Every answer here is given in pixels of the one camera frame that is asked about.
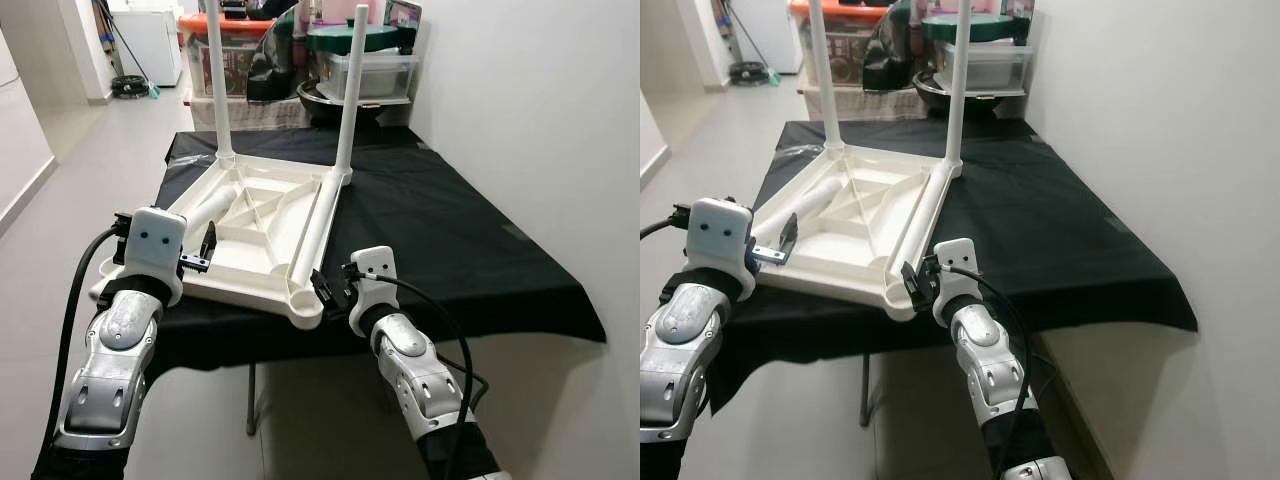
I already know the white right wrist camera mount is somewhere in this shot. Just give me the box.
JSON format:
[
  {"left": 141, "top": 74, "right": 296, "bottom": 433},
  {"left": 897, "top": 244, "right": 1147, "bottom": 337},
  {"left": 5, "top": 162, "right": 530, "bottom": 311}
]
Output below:
[
  {"left": 930, "top": 238, "right": 981, "bottom": 326},
  {"left": 345, "top": 246, "right": 399, "bottom": 336}
]

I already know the clear plastic food container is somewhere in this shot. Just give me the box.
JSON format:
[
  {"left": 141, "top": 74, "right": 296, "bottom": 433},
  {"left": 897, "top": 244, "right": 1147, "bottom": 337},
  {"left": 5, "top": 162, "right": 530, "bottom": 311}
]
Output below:
[
  {"left": 932, "top": 40, "right": 1036, "bottom": 96},
  {"left": 315, "top": 50, "right": 421, "bottom": 103}
]

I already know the dark green tray with label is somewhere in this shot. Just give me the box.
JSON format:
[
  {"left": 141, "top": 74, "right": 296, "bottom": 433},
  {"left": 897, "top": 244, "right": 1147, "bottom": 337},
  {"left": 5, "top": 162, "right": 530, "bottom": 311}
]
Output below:
[
  {"left": 385, "top": 0, "right": 423, "bottom": 56},
  {"left": 1005, "top": 0, "right": 1036, "bottom": 46}
]

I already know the shiny black plastic bag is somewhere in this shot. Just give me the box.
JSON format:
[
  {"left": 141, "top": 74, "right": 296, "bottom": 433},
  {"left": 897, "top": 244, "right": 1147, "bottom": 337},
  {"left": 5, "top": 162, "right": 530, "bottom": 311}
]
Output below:
[
  {"left": 245, "top": 5, "right": 306, "bottom": 103},
  {"left": 862, "top": 0, "right": 926, "bottom": 93}
]

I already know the white plastic table top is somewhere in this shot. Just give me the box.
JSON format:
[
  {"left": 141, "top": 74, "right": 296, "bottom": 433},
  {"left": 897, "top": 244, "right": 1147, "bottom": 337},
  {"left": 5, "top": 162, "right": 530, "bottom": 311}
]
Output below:
[
  {"left": 745, "top": 143, "right": 963, "bottom": 323},
  {"left": 92, "top": 150, "right": 353, "bottom": 331}
]

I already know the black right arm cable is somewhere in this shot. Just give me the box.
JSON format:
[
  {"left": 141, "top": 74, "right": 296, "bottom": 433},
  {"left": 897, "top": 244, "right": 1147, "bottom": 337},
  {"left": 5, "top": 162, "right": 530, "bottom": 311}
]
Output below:
[
  {"left": 345, "top": 265, "right": 491, "bottom": 480},
  {"left": 940, "top": 262, "right": 1036, "bottom": 476}
]

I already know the green round pot lid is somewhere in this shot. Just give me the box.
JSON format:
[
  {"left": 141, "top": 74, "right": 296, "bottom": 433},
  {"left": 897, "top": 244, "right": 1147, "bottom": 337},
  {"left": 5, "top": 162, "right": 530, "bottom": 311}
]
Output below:
[
  {"left": 305, "top": 22, "right": 416, "bottom": 53},
  {"left": 920, "top": 10, "right": 1031, "bottom": 43}
]

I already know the patterned cloth covered bench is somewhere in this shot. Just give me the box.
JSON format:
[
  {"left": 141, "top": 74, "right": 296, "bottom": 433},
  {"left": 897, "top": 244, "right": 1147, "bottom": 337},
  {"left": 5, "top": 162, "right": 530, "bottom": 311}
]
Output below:
[
  {"left": 185, "top": 90, "right": 311, "bottom": 131},
  {"left": 800, "top": 78, "right": 926, "bottom": 121}
]

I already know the clear bin with orange lid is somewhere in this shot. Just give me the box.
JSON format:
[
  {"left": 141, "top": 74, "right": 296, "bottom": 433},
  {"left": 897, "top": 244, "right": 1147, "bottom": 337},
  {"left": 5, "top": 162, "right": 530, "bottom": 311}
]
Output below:
[
  {"left": 178, "top": 10, "right": 251, "bottom": 99},
  {"left": 790, "top": 0, "right": 886, "bottom": 86}
]

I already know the long handled broom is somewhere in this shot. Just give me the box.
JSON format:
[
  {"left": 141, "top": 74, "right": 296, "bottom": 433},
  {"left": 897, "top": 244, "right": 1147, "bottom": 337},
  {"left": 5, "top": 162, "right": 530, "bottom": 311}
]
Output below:
[
  {"left": 95, "top": 0, "right": 161, "bottom": 101},
  {"left": 725, "top": 0, "right": 781, "bottom": 86}
]

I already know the black tablecloth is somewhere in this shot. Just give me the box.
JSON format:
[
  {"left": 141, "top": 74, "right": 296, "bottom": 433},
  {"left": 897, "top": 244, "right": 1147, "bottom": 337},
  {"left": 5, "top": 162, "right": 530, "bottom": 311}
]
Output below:
[
  {"left": 705, "top": 118, "right": 1199, "bottom": 416},
  {"left": 135, "top": 125, "right": 608, "bottom": 386}
]

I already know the pink purple container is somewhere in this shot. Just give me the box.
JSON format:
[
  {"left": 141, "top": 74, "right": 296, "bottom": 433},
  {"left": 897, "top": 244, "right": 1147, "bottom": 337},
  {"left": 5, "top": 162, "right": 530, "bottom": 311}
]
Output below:
[{"left": 310, "top": 0, "right": 391, "bottom": 26}]

